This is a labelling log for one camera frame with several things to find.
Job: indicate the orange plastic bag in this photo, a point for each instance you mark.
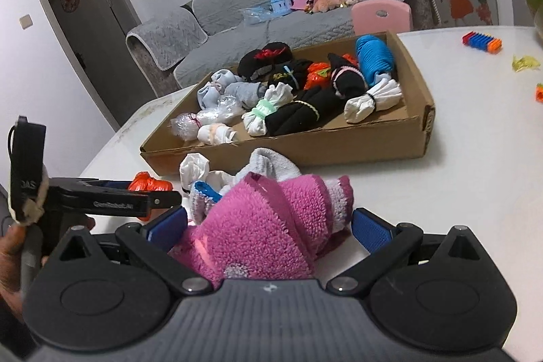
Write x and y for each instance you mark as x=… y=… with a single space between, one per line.
x=148 y=183

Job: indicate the black sock with pink band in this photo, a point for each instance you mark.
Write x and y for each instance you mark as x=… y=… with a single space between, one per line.
x=345 y=75

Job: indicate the small orange toy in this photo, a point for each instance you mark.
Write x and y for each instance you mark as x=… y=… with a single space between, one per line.
x=539 y=92

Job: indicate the dark grey door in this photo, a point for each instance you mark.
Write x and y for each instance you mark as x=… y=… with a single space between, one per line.
x=85 y=48

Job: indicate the person's left hand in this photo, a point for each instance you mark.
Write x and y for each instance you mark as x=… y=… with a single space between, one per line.
x=9 y=268

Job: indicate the blue and orange toy blocks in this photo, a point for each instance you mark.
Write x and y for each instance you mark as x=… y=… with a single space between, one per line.
x=482 y=43

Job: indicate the orange foil packet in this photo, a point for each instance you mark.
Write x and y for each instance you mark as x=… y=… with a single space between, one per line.
x=317 y=78

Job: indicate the pink fuzzy sock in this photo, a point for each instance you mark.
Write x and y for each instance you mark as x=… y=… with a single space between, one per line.
x=263 y=230

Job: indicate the black sock with yellow tie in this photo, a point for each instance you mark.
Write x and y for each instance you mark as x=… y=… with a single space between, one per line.
x=292 y=74

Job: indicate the plush toy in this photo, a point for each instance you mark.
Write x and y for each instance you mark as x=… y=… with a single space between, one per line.
x=331 y=1

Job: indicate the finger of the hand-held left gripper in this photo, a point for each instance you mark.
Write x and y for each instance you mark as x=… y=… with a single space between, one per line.
x=114 y=184
x=161 y=198

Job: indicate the white sock with green band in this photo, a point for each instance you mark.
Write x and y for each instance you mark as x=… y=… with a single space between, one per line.
x=265 y=111

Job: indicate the white light switch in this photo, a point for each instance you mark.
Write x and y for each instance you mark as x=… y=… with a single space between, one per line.
x=26 y=21

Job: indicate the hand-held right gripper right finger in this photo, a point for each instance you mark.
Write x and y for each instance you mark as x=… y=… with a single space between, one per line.
x=373 y=232

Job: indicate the long black sock bundle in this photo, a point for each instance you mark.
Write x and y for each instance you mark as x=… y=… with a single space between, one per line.
x=301 y=111

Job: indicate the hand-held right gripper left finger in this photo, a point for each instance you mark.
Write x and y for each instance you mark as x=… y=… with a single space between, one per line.
x=166 y=227

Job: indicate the grey sofa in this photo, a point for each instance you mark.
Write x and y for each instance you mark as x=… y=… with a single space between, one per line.
x=237 y=27

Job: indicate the clear blue plastic bag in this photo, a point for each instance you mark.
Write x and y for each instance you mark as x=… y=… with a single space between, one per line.
x=254 y=15

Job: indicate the blue toy castle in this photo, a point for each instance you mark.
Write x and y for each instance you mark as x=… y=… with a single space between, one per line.
x=281 y=5

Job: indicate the white terry sock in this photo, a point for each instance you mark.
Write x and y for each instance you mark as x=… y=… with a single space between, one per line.
x=271 y=162

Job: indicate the white desktop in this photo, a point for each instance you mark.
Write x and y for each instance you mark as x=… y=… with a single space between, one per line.
x=466 y=133

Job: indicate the blue knit sock bundle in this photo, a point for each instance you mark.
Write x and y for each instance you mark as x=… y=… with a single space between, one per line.
x=375 y=56

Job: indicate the white sock with black band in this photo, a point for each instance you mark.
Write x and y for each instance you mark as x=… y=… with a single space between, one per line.
x=373 y=101

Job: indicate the pink chair back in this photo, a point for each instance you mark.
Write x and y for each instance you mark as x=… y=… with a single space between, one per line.
x=382 y=18

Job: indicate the white and peach sock bundle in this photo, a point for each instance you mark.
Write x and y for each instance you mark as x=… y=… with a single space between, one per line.
x=214 y=134

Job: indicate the brown cardboard box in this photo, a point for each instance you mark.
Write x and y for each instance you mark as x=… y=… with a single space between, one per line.
x=339 y=150

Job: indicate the yellow wrapper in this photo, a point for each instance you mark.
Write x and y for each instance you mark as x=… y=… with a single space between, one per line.
x=526 y=63

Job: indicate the black sock with red tie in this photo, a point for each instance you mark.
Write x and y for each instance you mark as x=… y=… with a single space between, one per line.
x=265 y=58

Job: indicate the light blue sock bundle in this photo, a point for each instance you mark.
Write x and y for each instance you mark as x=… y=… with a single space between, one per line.
x=214 y=88

